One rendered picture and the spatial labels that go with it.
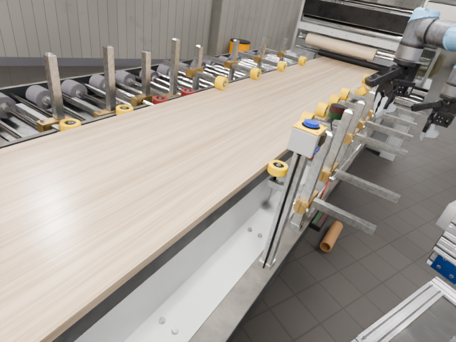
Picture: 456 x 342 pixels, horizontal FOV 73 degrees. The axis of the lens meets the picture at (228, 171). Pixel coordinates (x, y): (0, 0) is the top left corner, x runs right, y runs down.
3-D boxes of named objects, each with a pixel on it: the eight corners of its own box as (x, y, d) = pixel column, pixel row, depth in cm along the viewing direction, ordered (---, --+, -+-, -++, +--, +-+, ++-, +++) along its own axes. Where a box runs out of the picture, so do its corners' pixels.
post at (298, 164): (275, 263, 106) (313, 150, 82) (268, 272, 102) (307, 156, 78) (263, 256, 108) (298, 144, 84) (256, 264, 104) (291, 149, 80)
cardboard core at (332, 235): (344, 224, 232) (332, 245, 209) (340, 231, 236) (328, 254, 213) (334, 218, 235) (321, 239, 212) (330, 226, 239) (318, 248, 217)
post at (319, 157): (297, 235, 128) (336, 131, 103) (294, 239, 125) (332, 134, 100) (290, 231, 129) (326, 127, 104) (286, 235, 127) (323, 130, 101)
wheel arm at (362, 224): (372, 233, 113) (377, 224, 111) (370, 237, 111) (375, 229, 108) (269, 183, 131) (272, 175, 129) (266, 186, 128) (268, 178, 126)
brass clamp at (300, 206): (316, 201, 125) (320, 191, 123) (305, 217, 115) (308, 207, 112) (302, 195, 128) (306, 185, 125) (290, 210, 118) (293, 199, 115)
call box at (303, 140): (319, 153, 83) (328, 126, 79) (309, 161, 78) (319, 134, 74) (295, 143, 86) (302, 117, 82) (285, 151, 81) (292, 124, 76)
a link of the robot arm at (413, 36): (434, 9, 89) (408, 5, 95) (416, 49, 95) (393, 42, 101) (449, 12, 93) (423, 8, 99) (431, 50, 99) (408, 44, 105)
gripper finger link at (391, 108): (391, 123, 112) (403, 98, 107) (377, 121, 110) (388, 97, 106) (387, 119, 114) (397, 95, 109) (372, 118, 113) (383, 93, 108)
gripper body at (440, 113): (446, 129, 126) (462, 102, 120) (423, 121, 130) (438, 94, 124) (449, 125, 131) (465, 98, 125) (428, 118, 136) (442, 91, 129)
